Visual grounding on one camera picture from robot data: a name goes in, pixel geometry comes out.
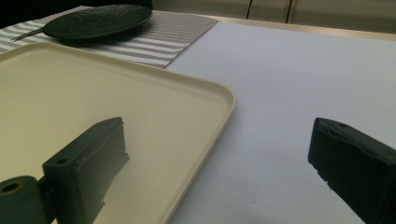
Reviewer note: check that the black textured plate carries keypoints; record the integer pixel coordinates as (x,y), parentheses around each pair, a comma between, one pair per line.
(98,21)

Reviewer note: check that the cream plastic tray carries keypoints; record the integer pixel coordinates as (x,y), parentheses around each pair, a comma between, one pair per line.
(93,102)

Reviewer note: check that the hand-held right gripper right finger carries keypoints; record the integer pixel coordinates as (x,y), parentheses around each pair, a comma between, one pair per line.
(355,161)

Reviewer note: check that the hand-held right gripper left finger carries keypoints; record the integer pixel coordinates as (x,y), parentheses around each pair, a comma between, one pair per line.
(84,168)

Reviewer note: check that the striped grey white placemat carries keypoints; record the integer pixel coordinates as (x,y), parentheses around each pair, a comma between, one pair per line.
(162,40)

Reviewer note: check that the black utensil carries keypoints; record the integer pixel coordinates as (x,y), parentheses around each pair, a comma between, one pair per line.
(28,34)

